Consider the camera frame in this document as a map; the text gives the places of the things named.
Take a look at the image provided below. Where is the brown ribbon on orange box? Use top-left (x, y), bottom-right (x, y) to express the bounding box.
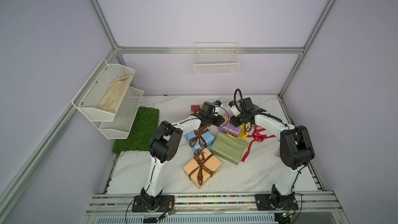
top-left (188, 150), bottom-right (215, 186)

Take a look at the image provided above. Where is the orange gift box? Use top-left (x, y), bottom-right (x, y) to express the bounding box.
top-left (183, 148), bottom-right (222, 189)

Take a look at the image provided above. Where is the blue gift box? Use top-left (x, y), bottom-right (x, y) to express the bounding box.
top-left (185, 128), bottom-right (215, 151)

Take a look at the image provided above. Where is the purple gift box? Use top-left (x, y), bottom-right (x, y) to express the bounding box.
top-left (218, 112), bottom-right (242, 138)

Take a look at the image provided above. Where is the beige cloth in basket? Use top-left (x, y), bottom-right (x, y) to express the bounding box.
top-left (97, 75), bottom-right (133, 114)

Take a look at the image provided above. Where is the upper white mesh shelf basket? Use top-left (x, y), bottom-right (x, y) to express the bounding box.
top-left (72, 60), bottom-right (135, 122)

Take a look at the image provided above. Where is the red ribbon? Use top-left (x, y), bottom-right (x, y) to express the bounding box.
top-left (241, 125), bottom-right (276, 162)

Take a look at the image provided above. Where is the white mesh shelf basket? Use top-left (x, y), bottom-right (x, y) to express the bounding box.
top-left (97, 87), bottom-right (144, 140)
top-left (72, 60), bottom-right (135, 122)

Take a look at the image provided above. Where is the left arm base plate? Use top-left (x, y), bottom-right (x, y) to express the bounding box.
top-left (131, 193), bottom-right (175, 213)

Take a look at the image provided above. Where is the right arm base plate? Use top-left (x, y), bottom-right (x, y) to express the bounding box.
top-left (255, 184), bottom-right (299, 211)

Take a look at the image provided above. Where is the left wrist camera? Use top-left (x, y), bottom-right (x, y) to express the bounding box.
top-left (213, 100), bottom-right (223, 115)

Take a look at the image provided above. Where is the green artificial grass mat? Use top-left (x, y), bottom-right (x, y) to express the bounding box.
top-left (113, 107), bottom-right (160, 154)

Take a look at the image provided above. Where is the white wire wall basket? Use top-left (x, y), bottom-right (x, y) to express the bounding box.
top-left (193, 42), bottom-right (240, 76)

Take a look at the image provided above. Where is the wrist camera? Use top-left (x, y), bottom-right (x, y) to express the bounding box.
top-left (213, 100), bottom-right (223, 115)
top-left (229, 101), bottom-right (240, 116)

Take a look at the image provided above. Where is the yellow ribbon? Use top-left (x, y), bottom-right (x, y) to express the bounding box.
top-left (226, 125), bottom-right (249, 147)

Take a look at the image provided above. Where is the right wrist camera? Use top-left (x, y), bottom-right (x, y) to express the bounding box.
top-left (229, 101), bottom-right (240, 116)

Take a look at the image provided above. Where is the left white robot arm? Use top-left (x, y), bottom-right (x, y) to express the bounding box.
top-left (141, 101), bottom-right (225, 199)

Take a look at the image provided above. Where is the aluminium front rail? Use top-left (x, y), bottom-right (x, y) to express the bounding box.
top-left (83, 191), bottom-right (350, 224)

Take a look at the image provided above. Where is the lower white mesh shelf basket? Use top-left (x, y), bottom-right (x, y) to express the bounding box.
top-left (97, 87), bottom-right (144, 140)

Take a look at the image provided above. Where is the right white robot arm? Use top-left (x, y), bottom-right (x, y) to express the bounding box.
top-left (229, 89), bottom-right (315, 209)

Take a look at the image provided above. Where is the green gift box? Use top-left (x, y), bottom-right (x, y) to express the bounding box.
top-left (211, 132), bottom-right (246, 165)

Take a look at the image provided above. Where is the red gift box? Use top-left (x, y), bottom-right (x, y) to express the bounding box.
top-left (191, 105), bottom-right (202, 114)

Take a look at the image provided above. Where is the brown ribbon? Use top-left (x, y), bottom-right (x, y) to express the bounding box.
top-left (189, 126), bottom-right (209, 148)
top-left (188, 150), bottom-right (215, 186)

